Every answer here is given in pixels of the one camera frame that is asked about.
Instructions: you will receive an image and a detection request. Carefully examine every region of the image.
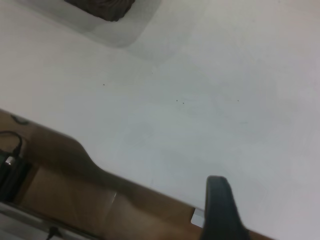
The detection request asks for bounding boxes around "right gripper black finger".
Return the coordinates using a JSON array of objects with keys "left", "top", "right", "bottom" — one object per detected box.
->
[{"left": 201, "top": 175, "right": 251, "bottom": 240}]

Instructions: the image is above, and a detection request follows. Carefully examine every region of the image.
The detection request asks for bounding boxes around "black woven wicker basket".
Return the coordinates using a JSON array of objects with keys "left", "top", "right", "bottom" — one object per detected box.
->
[{"left": 63, "top": 0, "right": 136, "bottom": 23}]

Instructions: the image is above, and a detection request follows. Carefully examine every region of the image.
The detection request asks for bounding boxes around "white paper label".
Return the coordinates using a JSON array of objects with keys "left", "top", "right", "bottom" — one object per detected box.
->
[{"left": 190, "top": 207, "right": 206, "bottom": 229}]

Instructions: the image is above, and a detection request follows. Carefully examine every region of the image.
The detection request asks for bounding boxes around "brown cardboard box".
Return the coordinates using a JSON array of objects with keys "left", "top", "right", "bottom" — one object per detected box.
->
[{"left": 0, "top": 108, "right": 273, "bottom": 240}]

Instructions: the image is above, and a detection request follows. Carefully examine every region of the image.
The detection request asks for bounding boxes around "grey metal frame rail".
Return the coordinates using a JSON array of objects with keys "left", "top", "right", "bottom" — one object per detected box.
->
[{"left": 0, "top": 201, "right": 101, "bottom": 240}]

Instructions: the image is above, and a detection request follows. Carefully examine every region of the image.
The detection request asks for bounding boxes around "black cable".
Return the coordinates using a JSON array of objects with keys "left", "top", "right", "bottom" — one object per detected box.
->
[{"left": 0, "top": 130, "right": 24, "bottom": 157}]

